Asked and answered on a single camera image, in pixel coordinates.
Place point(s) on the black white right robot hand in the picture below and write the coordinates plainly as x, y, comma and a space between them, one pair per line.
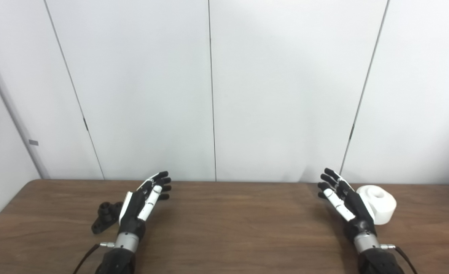
355, 211

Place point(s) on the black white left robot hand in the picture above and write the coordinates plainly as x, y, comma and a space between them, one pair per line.
133, 207

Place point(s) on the round white plastic piece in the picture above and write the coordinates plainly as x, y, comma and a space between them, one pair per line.
384, 209

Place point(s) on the black plastic holder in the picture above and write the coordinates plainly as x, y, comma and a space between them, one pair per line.
104, 219

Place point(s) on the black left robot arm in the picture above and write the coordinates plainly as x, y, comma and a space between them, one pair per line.
118, 260

